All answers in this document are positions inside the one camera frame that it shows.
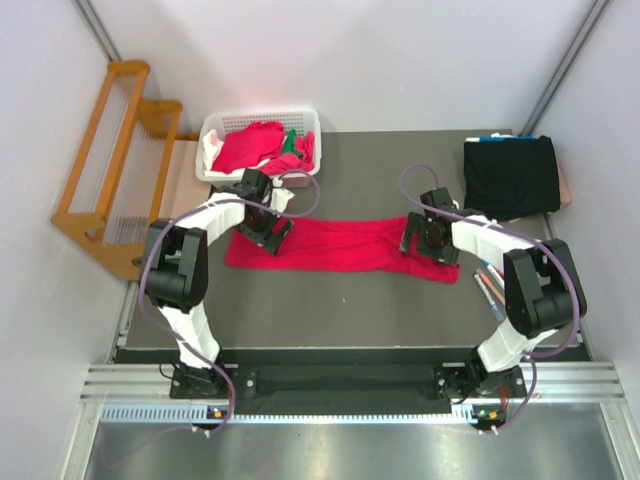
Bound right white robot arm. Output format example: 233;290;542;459
399;187;587;399

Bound white cloth in basket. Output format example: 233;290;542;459
200;129;246;180

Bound folded black t-shirt stack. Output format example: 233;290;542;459
463;136;562;222

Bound red clothes in basket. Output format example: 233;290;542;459
223;121;315;176

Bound brown cardboard sheet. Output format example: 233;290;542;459
159;140;210;219

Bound orange pen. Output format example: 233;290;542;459
477;269;506;306

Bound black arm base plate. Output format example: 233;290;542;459
169;348;526;414

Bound blue pen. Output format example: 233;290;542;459
483;261;505;289

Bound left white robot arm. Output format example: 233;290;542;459
139;170;294;399

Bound white slotted cable duct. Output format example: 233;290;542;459
100;403;477;425

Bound red t-shirt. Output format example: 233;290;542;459
224;217;459;284

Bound orange wooden rack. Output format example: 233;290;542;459
51;60;198;281

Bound green cloth in basket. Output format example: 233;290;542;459
281;129;297;155

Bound white plastic laundry basket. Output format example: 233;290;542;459
195;107;322;188

